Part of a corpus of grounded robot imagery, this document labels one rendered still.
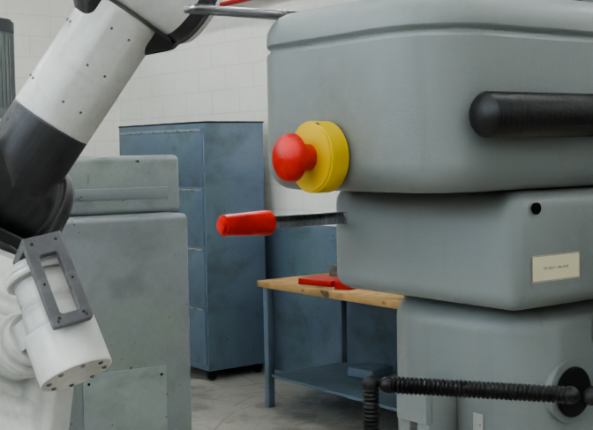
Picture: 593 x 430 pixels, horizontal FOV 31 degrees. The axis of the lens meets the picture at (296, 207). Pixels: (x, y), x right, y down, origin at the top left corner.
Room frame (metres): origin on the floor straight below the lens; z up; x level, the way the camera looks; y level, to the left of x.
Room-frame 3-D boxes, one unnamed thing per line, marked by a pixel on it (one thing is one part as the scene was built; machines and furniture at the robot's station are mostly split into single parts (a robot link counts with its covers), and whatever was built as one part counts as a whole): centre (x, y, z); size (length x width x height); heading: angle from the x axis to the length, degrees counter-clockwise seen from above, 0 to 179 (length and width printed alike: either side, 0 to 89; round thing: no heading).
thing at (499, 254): (1.06, -0.24, 1.68); 0.34 x 0.24 x 0.10; 126
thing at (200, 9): (1.03, -0.01, 1.89); 0.24 x 0.04 x 0.01; 126
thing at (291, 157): (0.88, 0.00, 1.76); 0.04 x 0.03 x 0.04; 36
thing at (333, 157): (0.90, -0.02, 1.76); 0.06 x 0.02 x 0.06; 36
